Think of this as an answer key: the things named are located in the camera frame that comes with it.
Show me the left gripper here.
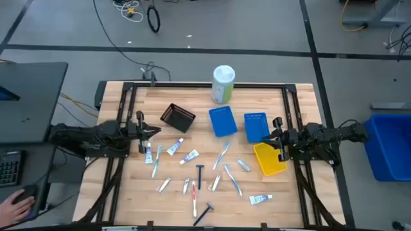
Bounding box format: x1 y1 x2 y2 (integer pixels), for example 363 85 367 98
127 110 162 155

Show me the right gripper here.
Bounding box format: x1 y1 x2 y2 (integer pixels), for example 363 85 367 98
261 117 304 162

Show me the blue toothbrush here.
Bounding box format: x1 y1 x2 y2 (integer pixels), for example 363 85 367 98
223 164 243 197
212 142 231 171

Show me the dark blue disposable razor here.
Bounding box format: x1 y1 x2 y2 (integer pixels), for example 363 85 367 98
193 202 214 227
195 164 205 191

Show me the pile of clear plastic packets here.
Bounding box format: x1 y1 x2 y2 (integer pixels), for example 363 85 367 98
191 180 198 218

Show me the blue plastic basket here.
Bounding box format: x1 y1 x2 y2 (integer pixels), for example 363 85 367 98
243 112 271 144
208 105 239 138

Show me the yellow plastic basket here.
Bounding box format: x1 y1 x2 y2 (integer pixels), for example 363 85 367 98
252 142 288 177

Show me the small white toothpaste tube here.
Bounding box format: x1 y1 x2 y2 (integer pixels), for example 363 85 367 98
166 137 185 157
179 149 200 166
249 194 274 205
144 142 153 165

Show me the black plastic basket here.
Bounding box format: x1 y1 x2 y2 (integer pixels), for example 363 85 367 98
159 103 197 133

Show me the green wrapped toothbrush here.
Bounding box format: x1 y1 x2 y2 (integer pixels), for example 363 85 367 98
151 144 163 179

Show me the white green wipes canister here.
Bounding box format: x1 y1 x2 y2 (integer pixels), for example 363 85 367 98
211 65 236 105

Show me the black desk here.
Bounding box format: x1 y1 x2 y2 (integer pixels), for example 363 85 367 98
0 62 69 225

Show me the large blue storage bin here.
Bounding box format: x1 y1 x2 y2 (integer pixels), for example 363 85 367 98
364 114 411 182

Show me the grey metal bar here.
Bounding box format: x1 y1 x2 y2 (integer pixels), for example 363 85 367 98
370 102 411 111

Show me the black computer mouse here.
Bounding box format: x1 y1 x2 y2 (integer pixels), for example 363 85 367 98
12 184 38 205

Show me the black keyboard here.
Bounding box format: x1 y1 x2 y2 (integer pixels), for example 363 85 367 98
0 150 22 188

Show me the dark screen with blue edge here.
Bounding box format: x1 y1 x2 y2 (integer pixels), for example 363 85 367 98
0 85 21 102

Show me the grey desk leg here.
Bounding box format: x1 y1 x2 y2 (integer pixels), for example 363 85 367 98
339 0 407 28

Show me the person's hand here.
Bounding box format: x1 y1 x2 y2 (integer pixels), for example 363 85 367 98
0 189 35 228

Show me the thin yellow cable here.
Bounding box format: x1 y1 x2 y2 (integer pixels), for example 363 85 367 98
59 92 99 119

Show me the long black floor cable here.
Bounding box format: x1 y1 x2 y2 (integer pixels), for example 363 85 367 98
92 0 172 81

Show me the coiled black cable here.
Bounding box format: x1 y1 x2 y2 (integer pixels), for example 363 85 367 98
146 4 161 34

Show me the white floor cable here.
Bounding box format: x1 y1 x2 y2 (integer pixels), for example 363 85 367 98
112 0 144 24

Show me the yellow floor cable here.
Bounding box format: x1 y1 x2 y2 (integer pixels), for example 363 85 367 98
340 0 367 33

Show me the black cable bundle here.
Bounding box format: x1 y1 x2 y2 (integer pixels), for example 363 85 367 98
384 24 411 62

